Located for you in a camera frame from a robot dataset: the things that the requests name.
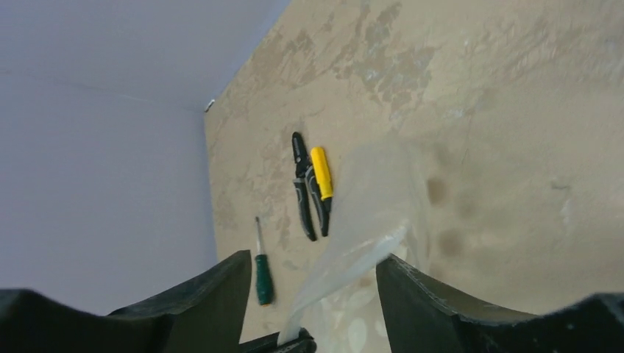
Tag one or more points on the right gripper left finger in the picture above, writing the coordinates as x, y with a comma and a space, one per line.
202, 314

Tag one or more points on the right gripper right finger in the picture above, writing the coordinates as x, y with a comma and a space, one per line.
422, 314

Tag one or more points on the clear zip top bag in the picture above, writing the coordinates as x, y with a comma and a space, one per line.
380, 207

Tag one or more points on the green handled screwdriver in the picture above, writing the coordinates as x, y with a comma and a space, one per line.
264, 284

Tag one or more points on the black handled pliers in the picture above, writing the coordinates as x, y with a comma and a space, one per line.
306, 185

